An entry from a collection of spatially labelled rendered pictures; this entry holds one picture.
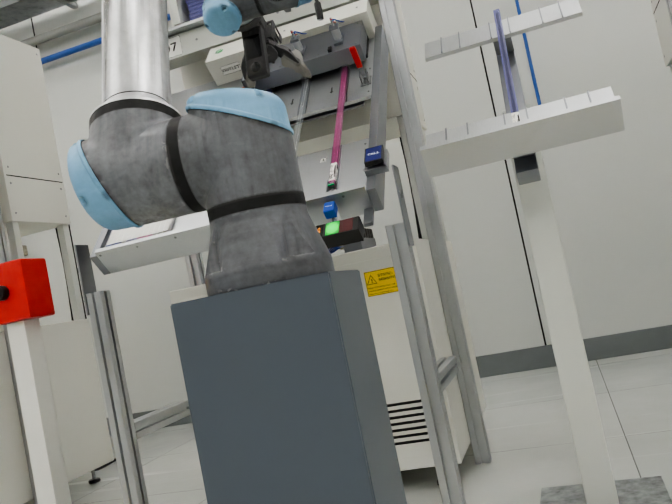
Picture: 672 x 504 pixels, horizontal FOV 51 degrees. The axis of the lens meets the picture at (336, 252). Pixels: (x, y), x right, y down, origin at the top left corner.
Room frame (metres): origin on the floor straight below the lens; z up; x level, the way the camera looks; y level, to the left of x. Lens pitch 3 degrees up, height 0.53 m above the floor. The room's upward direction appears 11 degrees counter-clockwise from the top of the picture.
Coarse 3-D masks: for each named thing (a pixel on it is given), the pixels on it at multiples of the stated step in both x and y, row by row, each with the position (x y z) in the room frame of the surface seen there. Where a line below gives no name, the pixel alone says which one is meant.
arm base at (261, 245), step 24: (288, 192) 0.79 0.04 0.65; (216, 216) 0.79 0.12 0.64; (240, 216) 0.77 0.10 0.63; (264, 216) 0.77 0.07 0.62; (288, 216) 0.78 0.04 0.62; (216, 240) 0.79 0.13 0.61; (240, 240) 0.77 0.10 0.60; (264, 240) 0.76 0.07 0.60; (288, 240) 0.78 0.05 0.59; (312, 240) 0.79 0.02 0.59; (216, 264) 0.80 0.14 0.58; (240, 264) 0.76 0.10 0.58; (264, 264) 0.76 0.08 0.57; (288, 264) 0.76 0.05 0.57; (312, 264) 0.78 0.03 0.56; (216, 288) 0.78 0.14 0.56; (240, 288) 0.76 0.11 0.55
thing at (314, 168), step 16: (352, 144) 1.60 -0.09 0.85; (368, 144) 1.57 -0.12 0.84; (304, 160) 1.62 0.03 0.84; (320, 160) 1.60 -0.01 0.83; (352, 160) 1.55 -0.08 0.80; (304, 176) 1.58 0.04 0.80; (320, 176) 1.55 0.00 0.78; (352, 176) 1.51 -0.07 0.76; (304, 192) 1.54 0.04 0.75; (320, 192) 1.51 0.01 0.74; (176, 224) 1.63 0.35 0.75; (192, 224) 1.60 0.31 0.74
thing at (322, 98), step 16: (352, 64) 1.85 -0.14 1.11; (368, 64) 1.82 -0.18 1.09; (240, 80) 2.02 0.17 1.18; (320, 80) 1.85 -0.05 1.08; (336, 80) 1.82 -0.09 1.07; (352, 80) 1.79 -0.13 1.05; (176, 96) 2.10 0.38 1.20; (288, 96) 1.85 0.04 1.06; (320, 96) 1.79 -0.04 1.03; (336, 96) 1.77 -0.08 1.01; (352, 96) 1.74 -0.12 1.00; (368, 96) 1.72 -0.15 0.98; (288, 112) 1.80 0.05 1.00; (304, 112) 1.77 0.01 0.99; (320, 112) 1.76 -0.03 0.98; (336, 112) 1.80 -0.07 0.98
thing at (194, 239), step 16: (336, 192) 1.46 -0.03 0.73; (352, 192) 1.45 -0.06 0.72; (320, 208) 1.49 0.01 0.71; (352, 208) 1.48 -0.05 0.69; (208, 224) 1.54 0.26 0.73; (320, 224) 1.52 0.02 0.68; (144, 240) 1.59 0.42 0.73; (160, 240) 1.59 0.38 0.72; (176, 240) 1.58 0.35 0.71; (192, 240) 1.58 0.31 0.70; (208, 240) 1.58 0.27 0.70; (112, 256) 1.63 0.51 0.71; (128, 256) 1.63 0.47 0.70; (144, 256) 1.63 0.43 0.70; (160, 256) 1.62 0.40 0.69; (176, 256) 1.62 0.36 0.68; (112, 272) 1.67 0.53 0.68
